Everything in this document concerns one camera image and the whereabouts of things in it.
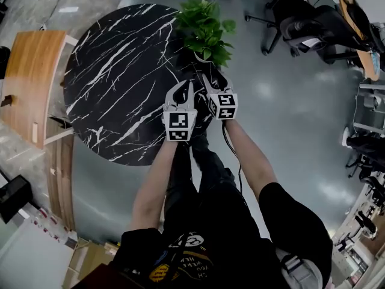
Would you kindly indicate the black box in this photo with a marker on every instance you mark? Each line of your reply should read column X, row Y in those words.
column 13, row 197

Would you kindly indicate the wooden desk with clutter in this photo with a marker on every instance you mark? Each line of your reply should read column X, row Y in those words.
column 361, row 41

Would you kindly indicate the person's right forearm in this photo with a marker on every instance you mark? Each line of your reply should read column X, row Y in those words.
column 249, row 155

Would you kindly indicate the person's dark trouser legs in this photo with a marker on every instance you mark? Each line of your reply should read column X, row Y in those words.
column 207, row 167

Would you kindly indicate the curved wooden panel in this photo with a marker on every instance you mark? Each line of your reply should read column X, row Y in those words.
column 61, row 173

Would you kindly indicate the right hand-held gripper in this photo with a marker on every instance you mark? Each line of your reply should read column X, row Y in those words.
column 223, row 105

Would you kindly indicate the cardboard boxes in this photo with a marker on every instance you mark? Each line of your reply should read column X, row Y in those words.
column 87, row 260

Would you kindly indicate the wooden bench with white frame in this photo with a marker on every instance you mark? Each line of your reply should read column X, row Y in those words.
column 28, row 83

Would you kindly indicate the person's left forearm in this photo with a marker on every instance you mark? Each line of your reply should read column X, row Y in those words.
column 156, row 179

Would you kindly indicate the black office chair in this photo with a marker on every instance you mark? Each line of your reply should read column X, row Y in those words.
column 300, row 26

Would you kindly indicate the person's black printed t-shirt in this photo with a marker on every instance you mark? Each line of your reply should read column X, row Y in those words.
column 228, row 239

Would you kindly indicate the grey metal cart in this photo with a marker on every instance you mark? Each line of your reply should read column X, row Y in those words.
column 371, row 110

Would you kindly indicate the black swivel chair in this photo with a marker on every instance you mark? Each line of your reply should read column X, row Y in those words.
column 365, row 158

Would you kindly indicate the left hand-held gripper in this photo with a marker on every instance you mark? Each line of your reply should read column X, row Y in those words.
column 179, row 122

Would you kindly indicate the green potted plant white pot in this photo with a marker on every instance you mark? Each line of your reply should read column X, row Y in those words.
column 206, row 30

